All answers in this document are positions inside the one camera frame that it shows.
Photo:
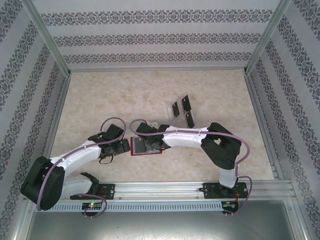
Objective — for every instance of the black VIP card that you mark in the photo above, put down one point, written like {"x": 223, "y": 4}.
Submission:
{"x": 139, "y": 146}
{"x": 190, "y": 120}
{"x": 175, "y": 110}
{"x": 186, "y": 103}

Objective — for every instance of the red leather card holder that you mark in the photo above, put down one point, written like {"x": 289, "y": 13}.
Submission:
{"x": 143, "y": 154}

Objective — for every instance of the clear acrylic card tray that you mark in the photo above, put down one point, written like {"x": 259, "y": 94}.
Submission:
{"x": 172, "y": 120}

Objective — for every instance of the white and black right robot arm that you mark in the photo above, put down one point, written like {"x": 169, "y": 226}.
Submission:
{"x": 182, "y": 138}

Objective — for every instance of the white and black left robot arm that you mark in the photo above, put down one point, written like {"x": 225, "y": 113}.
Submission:
{"x": 80, "y": 155}

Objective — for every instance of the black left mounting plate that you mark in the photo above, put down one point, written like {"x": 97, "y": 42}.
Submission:
{"x": 110, "y": 191}

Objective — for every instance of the black mounting plate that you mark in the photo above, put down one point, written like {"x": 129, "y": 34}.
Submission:
{"x": 242, "y": 187}
{"x": 110, "y": 191}

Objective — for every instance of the left control board green light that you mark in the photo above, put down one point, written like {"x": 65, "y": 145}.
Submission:
{"x": 92, "y": 205}

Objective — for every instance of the grey metal shelf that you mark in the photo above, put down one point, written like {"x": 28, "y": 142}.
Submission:
{"x": 160, "y": 225}

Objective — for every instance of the right control board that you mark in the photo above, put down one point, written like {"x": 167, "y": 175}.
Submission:
{"x": 228, "y": 204}

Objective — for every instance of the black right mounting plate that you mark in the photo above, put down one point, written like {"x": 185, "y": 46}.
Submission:
{"x": 242, "y": 187}

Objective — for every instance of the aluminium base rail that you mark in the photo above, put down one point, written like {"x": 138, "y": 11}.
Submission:
{"x": 160, "y": 190}

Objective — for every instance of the aluminium side rail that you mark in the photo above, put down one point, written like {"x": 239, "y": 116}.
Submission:
{"x": 57, "y": 125}
{"x": 262, "y": 125}

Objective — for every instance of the aluminium frame post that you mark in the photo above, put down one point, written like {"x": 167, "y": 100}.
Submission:
{"x": 49, "y": 40}
{"x": 266, "y": 37}

